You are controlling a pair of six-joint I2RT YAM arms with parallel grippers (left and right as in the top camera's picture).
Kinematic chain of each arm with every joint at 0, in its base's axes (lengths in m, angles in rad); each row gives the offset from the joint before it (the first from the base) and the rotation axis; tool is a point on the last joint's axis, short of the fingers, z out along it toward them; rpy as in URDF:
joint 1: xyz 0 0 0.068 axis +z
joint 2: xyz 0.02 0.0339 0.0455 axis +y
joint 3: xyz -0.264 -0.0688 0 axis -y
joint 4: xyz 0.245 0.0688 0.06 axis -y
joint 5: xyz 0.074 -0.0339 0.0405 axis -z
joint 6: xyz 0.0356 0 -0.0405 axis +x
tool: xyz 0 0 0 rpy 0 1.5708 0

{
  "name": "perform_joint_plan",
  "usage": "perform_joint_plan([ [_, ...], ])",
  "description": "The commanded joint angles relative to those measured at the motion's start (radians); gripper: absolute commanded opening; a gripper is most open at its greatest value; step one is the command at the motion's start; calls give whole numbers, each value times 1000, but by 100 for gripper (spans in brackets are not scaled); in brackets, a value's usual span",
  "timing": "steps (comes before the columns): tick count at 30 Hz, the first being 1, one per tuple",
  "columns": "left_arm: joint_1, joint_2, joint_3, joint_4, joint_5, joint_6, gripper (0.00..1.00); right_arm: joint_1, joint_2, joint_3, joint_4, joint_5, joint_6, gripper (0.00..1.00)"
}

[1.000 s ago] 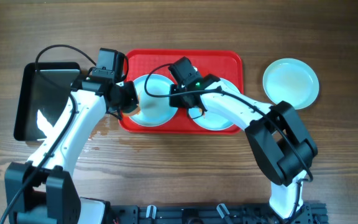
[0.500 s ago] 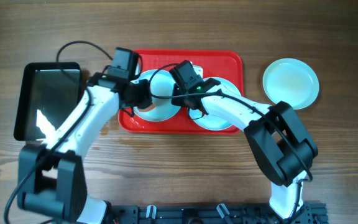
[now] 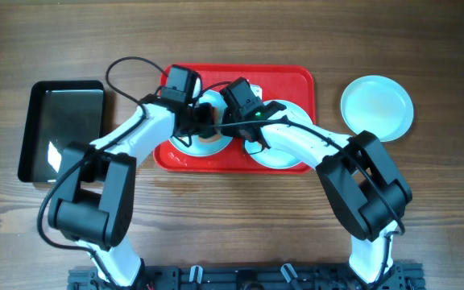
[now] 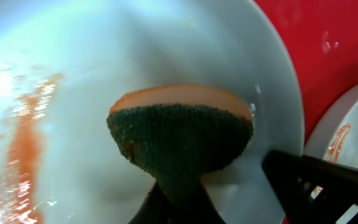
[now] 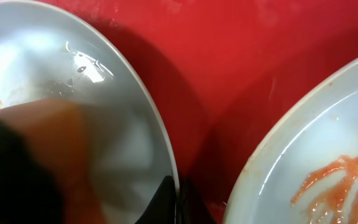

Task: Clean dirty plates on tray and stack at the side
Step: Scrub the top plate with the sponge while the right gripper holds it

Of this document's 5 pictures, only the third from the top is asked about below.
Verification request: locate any orange green scrubbing sponge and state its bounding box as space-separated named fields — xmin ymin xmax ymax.
xmin=198 ymin=113 xmax=221 ymax=143

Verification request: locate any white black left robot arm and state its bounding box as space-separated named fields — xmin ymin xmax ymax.
xmin=37 ymin=93 xmax=226 ymax=289

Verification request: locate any red plastic serving tray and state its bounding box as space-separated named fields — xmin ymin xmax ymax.
xmin=153 ymin=63 xmax=316 ymax=175

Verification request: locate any black rectangular water tray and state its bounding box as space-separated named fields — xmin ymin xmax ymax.
xmin=17 ymin=81 xmax=106 ymax=183

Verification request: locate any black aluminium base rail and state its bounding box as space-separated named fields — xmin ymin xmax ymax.
xmin=66 ymin=262 xmax=426 ymax=290

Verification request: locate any white plate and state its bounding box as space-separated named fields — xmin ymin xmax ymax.
xmin=169 ymin=90 xmax=232 ymax=157
xmin=340 ymin=75 xmax=414 ymax=142
xmin=243 ymin=100 xmax=313 ymax=170

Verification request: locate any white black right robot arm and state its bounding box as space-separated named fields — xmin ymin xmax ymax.
xmin=220 ymin=101 xmax=412 ymax=289

